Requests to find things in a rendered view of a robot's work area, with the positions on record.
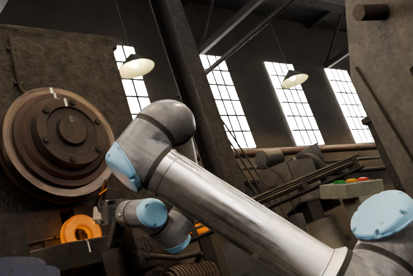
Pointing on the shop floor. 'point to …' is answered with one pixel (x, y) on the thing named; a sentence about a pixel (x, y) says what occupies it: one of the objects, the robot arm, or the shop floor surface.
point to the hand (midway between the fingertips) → (95, 221)
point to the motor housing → (193, 269)
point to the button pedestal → (351, 193)
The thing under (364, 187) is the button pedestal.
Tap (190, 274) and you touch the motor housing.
